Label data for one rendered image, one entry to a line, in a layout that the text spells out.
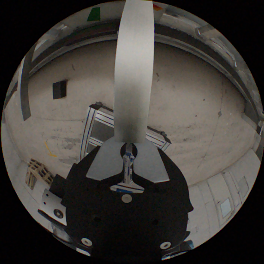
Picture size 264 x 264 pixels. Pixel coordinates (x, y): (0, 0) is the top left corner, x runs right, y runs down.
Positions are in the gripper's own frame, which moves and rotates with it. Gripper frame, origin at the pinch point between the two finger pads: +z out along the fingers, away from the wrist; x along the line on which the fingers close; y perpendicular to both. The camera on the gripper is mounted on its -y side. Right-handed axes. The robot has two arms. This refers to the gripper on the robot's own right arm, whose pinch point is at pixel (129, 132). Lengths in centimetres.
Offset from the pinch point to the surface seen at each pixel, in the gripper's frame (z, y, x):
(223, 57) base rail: 12.7, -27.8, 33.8
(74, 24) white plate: 9.0, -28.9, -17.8
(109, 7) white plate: 5.3, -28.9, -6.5
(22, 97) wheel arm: -2.0, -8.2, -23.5
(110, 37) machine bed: 66, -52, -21
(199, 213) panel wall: -22, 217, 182
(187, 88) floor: 83, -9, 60
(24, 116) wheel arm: -2.3, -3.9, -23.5
